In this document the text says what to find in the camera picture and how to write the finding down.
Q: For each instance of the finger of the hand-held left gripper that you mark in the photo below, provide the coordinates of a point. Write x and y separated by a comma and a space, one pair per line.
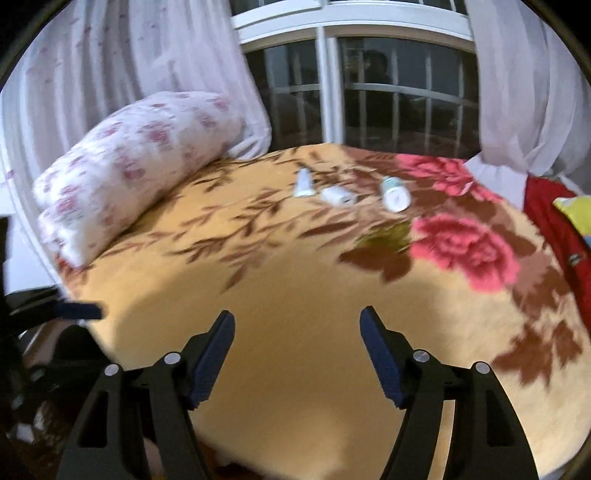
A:
78, 310

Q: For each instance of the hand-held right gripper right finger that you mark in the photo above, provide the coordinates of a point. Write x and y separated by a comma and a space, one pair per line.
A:
381, 355

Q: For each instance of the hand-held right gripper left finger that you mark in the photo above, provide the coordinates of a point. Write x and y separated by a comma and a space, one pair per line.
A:
212, 355

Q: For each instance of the yellow floral blanket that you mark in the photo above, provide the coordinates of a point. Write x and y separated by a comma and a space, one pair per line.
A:
300, 300

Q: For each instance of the green hair claw clip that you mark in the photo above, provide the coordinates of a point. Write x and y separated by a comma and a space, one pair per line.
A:
385, 237

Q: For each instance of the floral white pillow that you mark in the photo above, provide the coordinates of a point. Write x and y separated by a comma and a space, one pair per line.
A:
129, 161

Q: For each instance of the white bottle green cap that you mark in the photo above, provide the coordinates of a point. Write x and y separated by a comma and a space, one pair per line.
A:
396, 196

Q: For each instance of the small white bottle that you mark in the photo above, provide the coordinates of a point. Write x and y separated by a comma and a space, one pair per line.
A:
337, 196

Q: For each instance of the small white tube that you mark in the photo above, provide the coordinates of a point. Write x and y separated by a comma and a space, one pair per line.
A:
304, 183

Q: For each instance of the white cloth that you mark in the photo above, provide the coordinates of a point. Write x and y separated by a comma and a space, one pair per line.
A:
496, 170

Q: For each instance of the red cloth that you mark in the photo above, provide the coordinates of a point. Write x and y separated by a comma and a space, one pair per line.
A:
554, 221

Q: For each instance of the sheer pink-flecked curtain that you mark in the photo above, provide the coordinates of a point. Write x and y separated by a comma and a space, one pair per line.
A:
521, 92
115, 46

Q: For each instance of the yellow cartoon pillow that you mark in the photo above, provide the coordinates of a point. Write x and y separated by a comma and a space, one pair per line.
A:
575, 210

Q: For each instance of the white-framed barred window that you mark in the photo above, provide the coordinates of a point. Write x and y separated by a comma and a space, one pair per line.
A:
328, 92

